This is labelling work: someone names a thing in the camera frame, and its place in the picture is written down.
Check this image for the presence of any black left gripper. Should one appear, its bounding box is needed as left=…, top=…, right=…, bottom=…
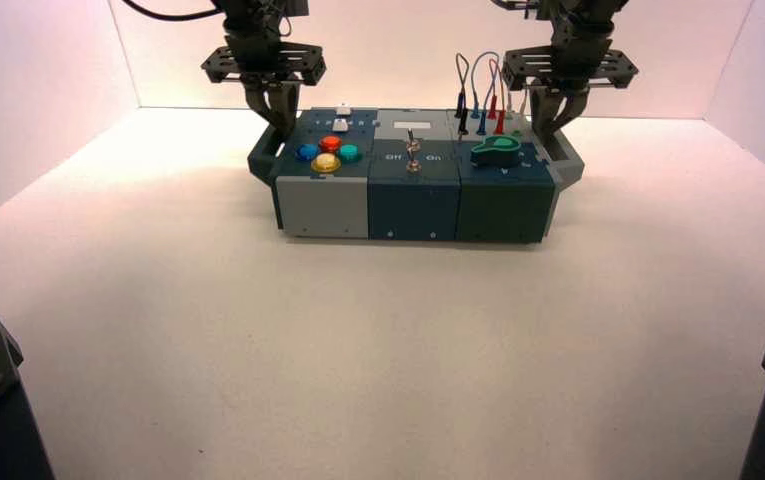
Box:
left=201, top=0, right=328, bottom=138

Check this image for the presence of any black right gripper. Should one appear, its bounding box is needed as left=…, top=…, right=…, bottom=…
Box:
left=501, top=0, right=640, bottom=144

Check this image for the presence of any modular grey control box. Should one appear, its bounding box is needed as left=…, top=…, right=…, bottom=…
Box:
left=247, top=105, right=585, bottom=245

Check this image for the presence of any green rotary knob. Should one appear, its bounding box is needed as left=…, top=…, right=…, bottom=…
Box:
left=469, top=135, right=522, bottom=170

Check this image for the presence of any white jumper cable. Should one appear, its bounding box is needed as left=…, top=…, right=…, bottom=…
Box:
left=505, top=86, right=531, bottom=128

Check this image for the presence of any red jumper cable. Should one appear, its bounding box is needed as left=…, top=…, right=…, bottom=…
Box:
left=487, top=59, right=510, bottom=136

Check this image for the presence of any blue jumper cable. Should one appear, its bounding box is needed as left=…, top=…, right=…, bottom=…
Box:
left=469, top=50, right=501, bottom=137

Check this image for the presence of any black jumper cable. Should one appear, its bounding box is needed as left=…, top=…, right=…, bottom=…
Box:
left=454, top=52, right=473, bottom=138

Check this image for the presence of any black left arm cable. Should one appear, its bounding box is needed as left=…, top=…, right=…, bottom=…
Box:
left=120, top=0, right=226, bottom=22

